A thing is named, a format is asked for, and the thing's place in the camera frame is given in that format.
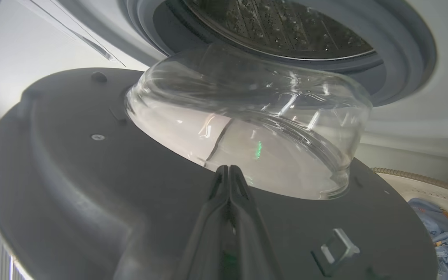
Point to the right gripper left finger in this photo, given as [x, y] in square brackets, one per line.
[208, 233]

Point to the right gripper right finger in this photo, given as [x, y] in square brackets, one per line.
[251, 241]

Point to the dark grey glass washer door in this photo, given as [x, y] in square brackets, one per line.
[91, 194]

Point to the cream perforated laundry basket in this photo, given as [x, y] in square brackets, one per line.
[422, 192]

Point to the white front-load washing machine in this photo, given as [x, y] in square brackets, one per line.
[422, 124]

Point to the grey rubber door gasket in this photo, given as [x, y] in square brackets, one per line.
[403, 58]

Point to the perforated steel washer drum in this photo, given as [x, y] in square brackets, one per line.
[286, 27]

